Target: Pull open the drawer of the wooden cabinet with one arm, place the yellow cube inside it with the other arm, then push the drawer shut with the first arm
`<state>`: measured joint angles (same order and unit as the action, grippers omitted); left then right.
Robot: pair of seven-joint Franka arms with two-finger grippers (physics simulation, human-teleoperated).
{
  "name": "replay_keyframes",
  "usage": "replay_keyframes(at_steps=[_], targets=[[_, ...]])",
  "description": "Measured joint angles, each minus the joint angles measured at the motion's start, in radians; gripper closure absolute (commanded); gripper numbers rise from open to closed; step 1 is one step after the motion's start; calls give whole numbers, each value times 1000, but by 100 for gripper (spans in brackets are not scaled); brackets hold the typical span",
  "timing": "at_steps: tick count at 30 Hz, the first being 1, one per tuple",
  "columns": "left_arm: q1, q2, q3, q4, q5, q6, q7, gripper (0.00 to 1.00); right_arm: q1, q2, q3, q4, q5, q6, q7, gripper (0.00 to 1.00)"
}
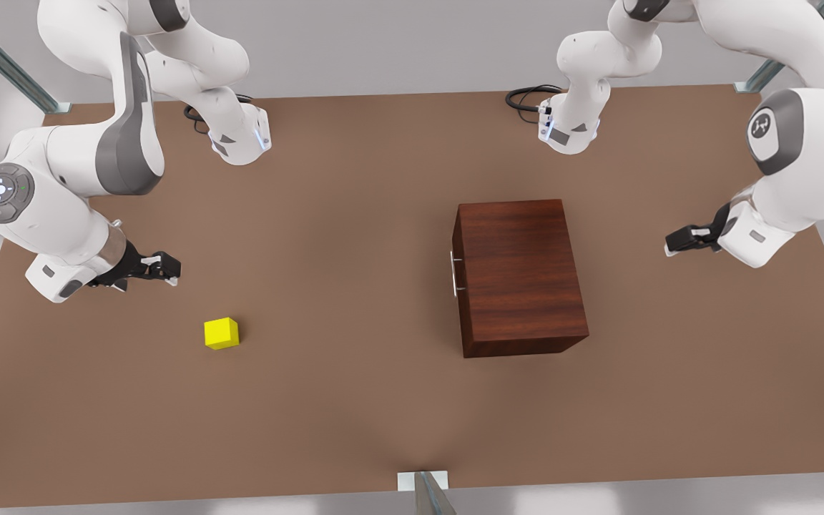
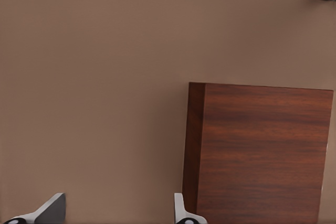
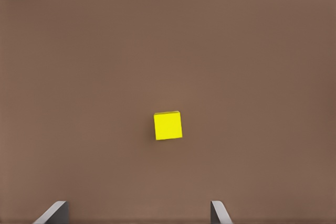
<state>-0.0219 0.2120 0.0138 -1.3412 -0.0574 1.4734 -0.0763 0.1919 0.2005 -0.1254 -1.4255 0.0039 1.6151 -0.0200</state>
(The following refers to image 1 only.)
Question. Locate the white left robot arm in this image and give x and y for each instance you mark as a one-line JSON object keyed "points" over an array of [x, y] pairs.
{"points": [[798, 143]]}

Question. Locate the dark wooden drawer cabinet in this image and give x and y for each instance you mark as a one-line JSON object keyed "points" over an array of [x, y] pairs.
{"points": [[519, 275]]}

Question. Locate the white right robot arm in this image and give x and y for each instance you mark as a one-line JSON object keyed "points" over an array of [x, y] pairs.
{"points": [[61, 186]]}

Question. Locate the yellow cube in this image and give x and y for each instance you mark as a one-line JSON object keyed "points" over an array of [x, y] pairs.
{"points": [[221, 333]]}

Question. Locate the silver frame post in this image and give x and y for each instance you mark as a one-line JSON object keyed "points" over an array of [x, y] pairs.
{"points": [[4, 61], [787, 57], [428, 493]]}

